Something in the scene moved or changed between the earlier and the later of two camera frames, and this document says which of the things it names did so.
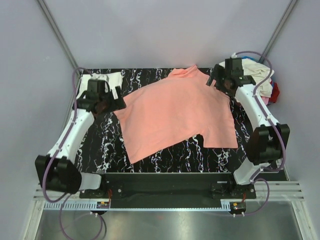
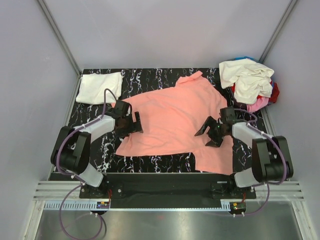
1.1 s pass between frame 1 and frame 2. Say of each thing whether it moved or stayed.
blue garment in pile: stayed
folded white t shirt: stayed
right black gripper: moved
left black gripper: moved
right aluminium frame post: stayed
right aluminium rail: stayed
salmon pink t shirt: moved
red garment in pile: stayed
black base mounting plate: stayed
